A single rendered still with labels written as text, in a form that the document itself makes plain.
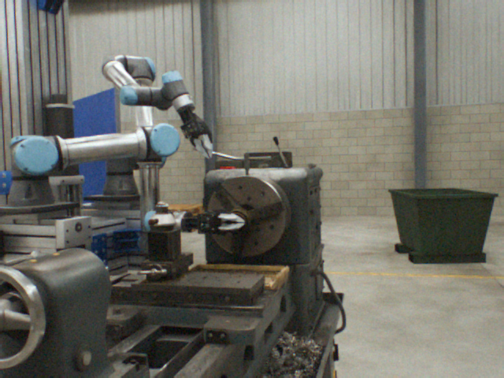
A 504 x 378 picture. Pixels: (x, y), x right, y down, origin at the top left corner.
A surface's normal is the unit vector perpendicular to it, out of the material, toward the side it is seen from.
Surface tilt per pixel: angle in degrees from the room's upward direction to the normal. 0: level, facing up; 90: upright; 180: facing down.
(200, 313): 88
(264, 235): 90
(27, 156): 91
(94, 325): 99
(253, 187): 90
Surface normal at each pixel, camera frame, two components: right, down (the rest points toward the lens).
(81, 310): 0.96, 0.13
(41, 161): 0.39, 0.05
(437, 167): -0.24, 0.06
